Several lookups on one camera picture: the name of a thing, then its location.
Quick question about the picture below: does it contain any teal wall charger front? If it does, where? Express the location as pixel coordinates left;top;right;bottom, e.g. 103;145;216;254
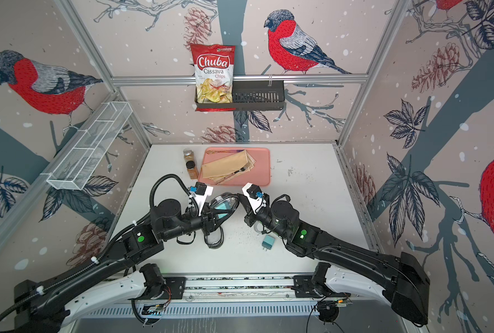
262;234;276;251

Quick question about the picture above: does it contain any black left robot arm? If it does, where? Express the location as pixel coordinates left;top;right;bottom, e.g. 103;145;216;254
0;174;240;332

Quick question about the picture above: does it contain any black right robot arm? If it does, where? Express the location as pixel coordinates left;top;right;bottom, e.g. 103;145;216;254
240;194;430;326

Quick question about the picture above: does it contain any pink plastic tray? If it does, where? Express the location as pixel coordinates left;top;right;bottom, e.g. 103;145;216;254
198;147;271;187

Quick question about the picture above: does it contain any brown spice bottle black cap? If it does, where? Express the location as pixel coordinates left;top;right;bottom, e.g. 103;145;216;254
185;160;198;180

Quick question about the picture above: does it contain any tan spice jar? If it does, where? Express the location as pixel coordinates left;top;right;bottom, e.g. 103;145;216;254
183;148;195;163

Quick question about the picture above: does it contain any red cassava chips bag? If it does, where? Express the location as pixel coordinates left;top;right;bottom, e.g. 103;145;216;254
190;44;236;104

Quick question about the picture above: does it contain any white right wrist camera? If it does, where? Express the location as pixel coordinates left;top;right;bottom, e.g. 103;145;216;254
242;183;267;215

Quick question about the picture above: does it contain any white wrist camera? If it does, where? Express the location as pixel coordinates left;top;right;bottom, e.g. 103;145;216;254
189;182;214;216
242;183;267;215

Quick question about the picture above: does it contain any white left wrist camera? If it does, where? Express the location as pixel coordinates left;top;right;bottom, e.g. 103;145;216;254
189;182;214;216

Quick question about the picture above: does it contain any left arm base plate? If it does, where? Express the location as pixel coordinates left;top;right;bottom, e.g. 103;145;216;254
135;276;187;301

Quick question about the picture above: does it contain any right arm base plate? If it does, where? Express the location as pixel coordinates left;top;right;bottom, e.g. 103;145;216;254
291;275;351;298

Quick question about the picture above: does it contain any black wall basket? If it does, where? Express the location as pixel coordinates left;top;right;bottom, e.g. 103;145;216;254
195;80;285;112

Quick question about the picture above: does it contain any white wire mesh basket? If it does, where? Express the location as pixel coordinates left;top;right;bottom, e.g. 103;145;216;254
47;101;133;190

